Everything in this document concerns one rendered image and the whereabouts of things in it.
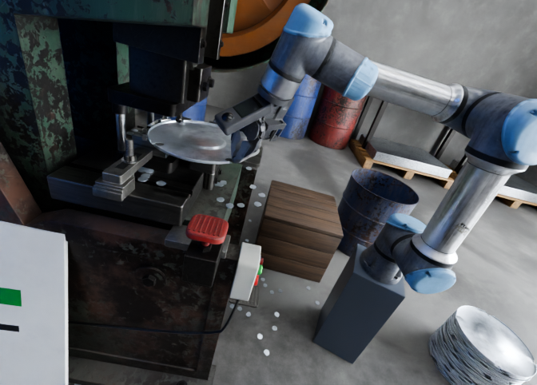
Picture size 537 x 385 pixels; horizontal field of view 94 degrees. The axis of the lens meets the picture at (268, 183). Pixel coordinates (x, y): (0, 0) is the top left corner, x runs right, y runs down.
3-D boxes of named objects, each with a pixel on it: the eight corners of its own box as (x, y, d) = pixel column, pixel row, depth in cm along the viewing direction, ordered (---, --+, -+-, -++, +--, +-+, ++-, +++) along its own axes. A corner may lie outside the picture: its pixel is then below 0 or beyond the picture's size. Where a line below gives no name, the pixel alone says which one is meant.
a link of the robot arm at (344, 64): (367, 62, 54) (324, 36, 52) (388, 67, 45) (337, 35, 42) (346, 97, 58) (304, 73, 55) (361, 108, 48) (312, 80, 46)
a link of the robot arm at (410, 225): (399, 240, 95) (418, 211, 89) (417, 267, 83) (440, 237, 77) (370, 233, 94) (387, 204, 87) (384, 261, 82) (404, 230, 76)
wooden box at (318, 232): (316, 237, 173) (334, 196, 156) (320, 283, 139) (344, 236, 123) (260, 223, 172) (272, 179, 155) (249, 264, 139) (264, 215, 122)
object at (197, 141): (216, 121, 90) (217, 119, 90) (272, 156, 75) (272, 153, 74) (130, 124, 71) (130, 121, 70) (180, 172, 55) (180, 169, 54)
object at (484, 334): (454, 295, 124) (455, 294, 123) (525, 335, 112) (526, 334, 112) (456, 341, 101) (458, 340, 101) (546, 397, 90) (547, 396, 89)
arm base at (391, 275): (398, 263, 99) (411, 245, 94) (400, 291, 86) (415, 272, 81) (360, 246, 102) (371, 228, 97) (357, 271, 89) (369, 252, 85)
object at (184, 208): (221, 154, 99) (224, 140, 96) (180, 227, 60) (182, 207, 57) (145, 136, 97) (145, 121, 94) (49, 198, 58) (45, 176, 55)
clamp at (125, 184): (156, 168, 68) (157, 132, 63) (121, 201, 54) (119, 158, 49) (133, 162, 68) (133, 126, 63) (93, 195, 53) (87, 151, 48)
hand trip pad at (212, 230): (224, 248, 52) (230, 219, 48) (217, 270, 47) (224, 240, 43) (190, 240, 52) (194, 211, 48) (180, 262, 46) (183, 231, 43)
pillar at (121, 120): (129, 148, 67) (126, 96, 61) (124, 152, 65) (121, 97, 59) (120, 146, 67) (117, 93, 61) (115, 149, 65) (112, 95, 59)
